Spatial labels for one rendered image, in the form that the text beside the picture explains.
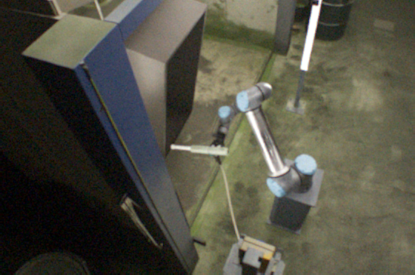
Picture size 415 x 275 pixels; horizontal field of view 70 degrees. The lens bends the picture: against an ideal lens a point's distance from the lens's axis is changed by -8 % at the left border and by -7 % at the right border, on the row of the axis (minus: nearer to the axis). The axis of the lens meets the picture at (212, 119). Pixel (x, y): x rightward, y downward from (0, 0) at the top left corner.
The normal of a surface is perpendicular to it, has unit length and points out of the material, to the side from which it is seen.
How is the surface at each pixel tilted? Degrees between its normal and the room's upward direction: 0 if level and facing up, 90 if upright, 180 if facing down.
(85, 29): 0
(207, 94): 0
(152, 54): 12
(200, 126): 0
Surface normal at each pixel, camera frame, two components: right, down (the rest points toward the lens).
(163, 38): 0.13, -0.55
